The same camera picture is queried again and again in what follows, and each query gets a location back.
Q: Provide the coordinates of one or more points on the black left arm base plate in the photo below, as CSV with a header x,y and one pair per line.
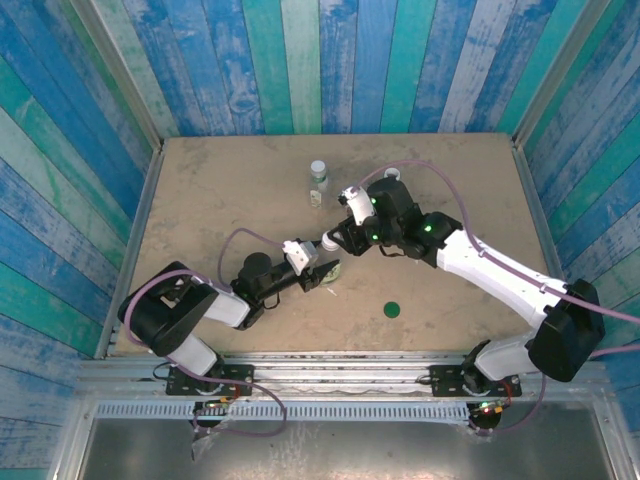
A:
x,y
235,377

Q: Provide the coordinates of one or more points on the metal table side rail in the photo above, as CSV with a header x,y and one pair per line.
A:
x,y
132,250
535,200

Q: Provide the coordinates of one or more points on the white bottle cap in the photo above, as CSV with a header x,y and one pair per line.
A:
x,y
328,243
392,174

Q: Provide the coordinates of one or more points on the small clear bottle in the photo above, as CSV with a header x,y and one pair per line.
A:
x,y
315,199

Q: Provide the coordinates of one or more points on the small circuit board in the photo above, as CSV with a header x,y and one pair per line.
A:
x,y
215,404
487,407

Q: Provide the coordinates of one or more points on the steel sheet shelf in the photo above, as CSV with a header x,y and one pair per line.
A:
x,y
350,450

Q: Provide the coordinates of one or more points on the green round cap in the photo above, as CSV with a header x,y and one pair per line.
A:
x,y
392,309

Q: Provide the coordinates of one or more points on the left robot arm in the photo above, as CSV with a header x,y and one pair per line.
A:
x,y
170,310

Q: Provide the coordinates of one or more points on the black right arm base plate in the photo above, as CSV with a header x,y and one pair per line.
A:
x,y
445,380

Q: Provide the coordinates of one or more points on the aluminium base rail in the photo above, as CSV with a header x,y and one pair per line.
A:
x,y
340,372

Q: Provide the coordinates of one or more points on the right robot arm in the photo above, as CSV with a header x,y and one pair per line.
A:
x,y
490,270

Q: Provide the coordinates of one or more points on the white bottle with green label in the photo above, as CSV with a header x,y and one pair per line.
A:
x,y
335,275

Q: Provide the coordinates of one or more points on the small capped bottle green label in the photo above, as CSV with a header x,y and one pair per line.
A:
x,y
318,175

